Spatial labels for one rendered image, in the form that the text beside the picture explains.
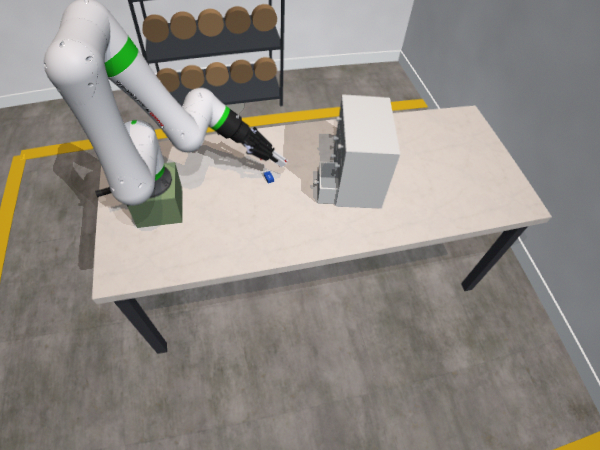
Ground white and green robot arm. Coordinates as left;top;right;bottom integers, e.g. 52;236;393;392
44;0;242;206

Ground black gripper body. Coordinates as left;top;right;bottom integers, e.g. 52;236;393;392
230;121;257;147

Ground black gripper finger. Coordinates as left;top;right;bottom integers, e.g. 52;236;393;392
250;127;286;160
244;137;287;168

